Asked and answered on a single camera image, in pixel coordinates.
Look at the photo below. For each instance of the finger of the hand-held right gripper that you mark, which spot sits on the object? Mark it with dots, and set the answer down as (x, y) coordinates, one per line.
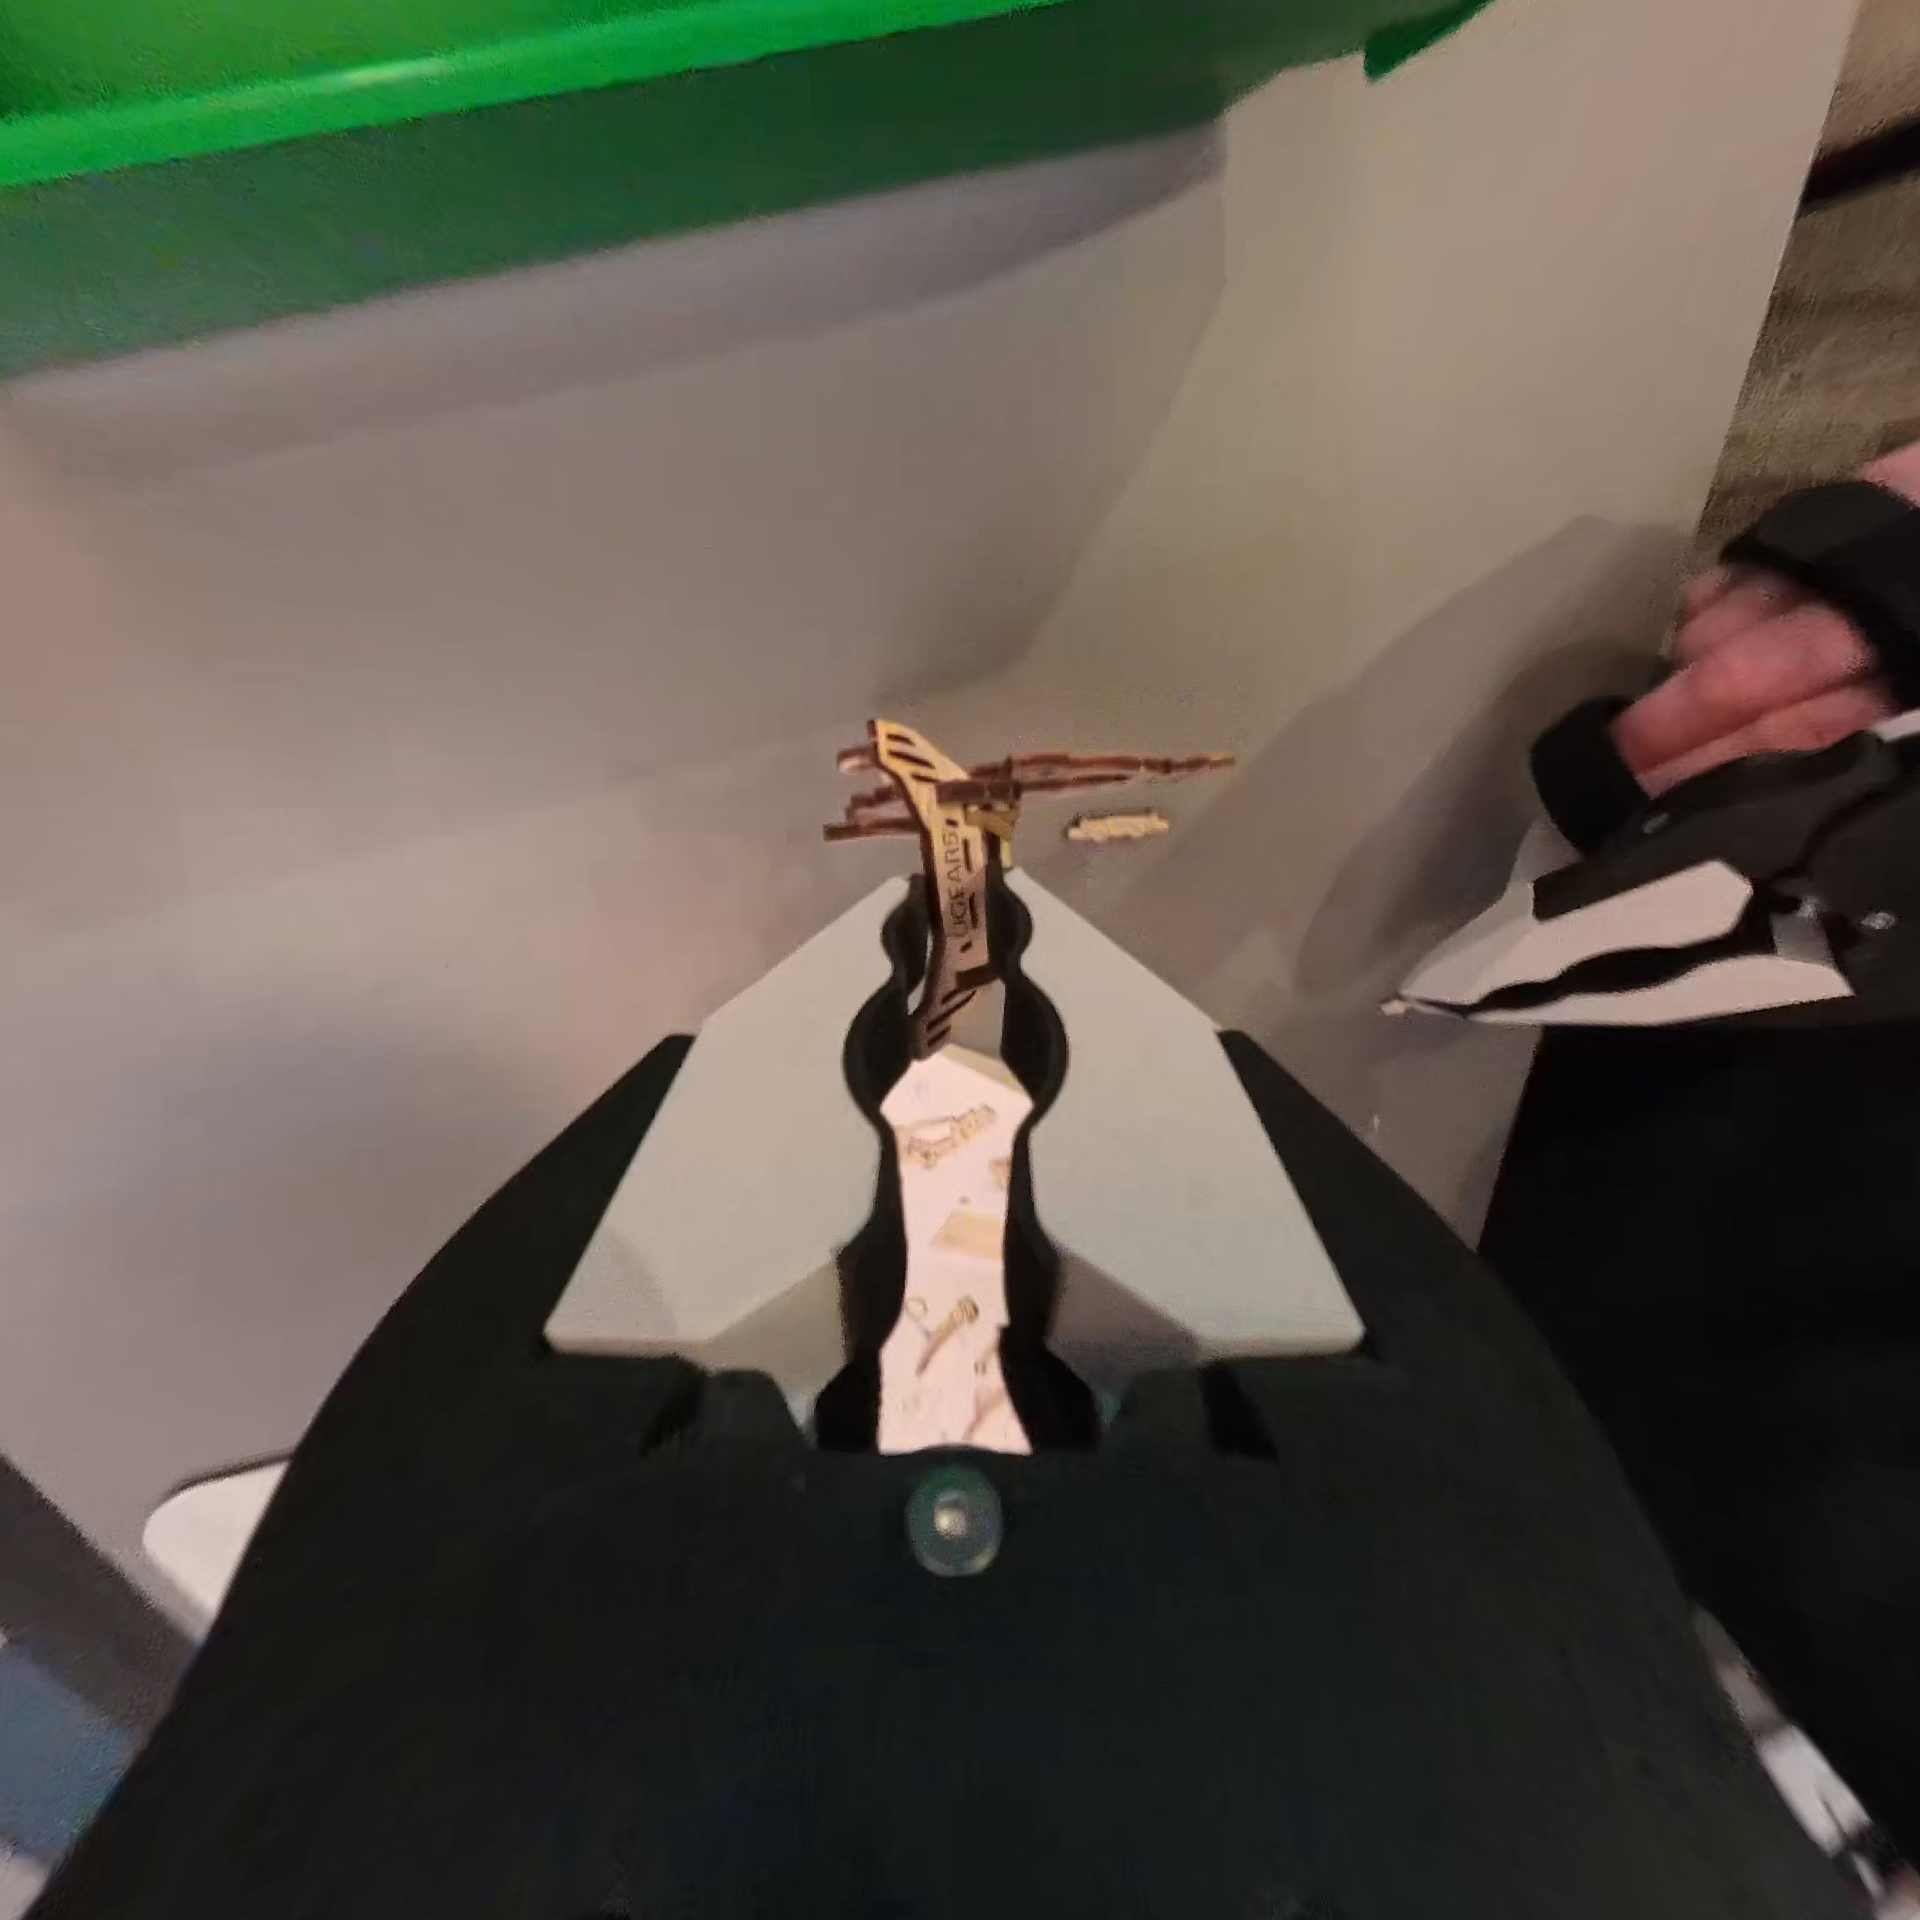
(1588, 938)
(1695, 994)

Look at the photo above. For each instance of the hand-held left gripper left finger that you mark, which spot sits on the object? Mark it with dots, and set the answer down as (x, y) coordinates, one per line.
(705, 1201)

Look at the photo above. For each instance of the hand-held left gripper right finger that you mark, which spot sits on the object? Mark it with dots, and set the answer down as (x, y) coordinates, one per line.
(1200, 1201)

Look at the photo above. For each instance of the wooden model assembly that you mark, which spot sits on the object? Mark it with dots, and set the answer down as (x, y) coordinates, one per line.
(948, 886)

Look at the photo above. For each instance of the person's right hand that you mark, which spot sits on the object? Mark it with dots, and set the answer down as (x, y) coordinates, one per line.
(1756, 675)

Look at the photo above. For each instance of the illustrated instruction booklet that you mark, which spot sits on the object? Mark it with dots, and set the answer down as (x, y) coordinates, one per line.
(960, 1201)

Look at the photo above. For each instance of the person's black trousers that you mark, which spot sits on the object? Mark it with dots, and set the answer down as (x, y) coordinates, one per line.
(1723, 1349)

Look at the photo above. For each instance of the small flat wooden strip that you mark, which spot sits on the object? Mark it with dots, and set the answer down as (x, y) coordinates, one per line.
(1118, 827)

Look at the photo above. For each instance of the green plastic bin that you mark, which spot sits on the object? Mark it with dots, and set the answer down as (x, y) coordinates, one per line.
(599, 182)

